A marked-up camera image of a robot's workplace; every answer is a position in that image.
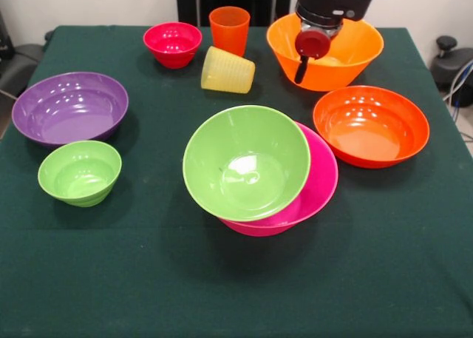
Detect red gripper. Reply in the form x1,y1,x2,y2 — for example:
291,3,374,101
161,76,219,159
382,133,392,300
294,30,330,84

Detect yellow bowl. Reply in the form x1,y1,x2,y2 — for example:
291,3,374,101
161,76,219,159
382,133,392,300
265,13,385,92

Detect yellow cup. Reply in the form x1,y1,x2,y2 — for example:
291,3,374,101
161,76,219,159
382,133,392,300
200,45,256,95

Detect pink bowl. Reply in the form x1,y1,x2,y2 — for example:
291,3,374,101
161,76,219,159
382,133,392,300
217,121,339,237

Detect large green bowl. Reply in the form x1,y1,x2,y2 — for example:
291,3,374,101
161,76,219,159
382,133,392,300
182,104,311,223

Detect orange cup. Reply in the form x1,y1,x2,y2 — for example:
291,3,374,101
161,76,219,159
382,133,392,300
208,6,251,58

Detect orange bowl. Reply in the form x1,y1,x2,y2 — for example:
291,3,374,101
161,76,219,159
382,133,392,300
313,85,431,169

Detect red bowl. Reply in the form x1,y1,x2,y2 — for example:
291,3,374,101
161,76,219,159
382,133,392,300
143,21,203,70

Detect black round equipment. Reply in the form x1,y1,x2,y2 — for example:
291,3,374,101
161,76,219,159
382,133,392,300
430,36,473,92

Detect purple bowl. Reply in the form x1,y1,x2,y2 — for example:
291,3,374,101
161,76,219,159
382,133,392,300
11,71,129,149

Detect small green bowl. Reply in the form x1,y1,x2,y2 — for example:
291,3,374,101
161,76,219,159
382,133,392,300
37,140,123,208

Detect dark green tablecloth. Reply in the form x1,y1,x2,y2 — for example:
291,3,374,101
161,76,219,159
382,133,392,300
0,25,473,338

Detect dark grey chair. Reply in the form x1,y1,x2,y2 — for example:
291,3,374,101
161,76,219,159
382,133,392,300
0,8,55,98

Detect grey blue cable bundle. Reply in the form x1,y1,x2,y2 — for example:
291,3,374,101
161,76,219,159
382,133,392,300
443,58,473,109

